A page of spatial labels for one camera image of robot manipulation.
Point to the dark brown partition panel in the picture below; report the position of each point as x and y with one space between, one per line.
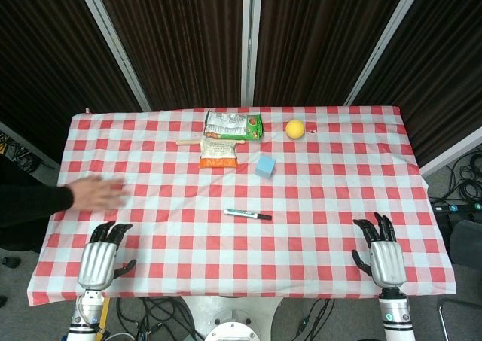
444 66
180 43
320 40
45 55

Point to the wooden stick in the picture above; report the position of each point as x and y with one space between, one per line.
188 142

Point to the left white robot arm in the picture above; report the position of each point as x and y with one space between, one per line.
87 311

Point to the black chair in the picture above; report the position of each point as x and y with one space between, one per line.
467 243

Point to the light blue cube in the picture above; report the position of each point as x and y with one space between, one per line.
265 166

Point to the black power strip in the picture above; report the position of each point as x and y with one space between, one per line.
457 207

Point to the yellow ball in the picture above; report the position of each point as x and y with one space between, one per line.
295 129

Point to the person's bare hand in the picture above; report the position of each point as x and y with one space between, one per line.
98 193

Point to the black marker cap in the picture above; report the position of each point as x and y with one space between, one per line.
265 217

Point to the red white checkered tablecloth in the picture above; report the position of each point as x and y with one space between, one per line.
241 250

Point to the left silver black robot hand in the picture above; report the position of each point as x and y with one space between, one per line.
96 260

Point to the person's black sleeved forearm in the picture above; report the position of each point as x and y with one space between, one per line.
34 209

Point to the orange white snack bag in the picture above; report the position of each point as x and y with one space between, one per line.
218 153

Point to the green white snack bag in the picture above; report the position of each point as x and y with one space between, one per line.
233 124

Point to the black shoe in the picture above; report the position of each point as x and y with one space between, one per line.
10 262

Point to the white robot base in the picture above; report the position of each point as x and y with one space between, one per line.
233 318

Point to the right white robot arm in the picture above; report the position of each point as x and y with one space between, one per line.
394 314

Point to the white green marker body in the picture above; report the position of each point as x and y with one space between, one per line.
241 213

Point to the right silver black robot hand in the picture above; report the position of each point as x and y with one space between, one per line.
388 263

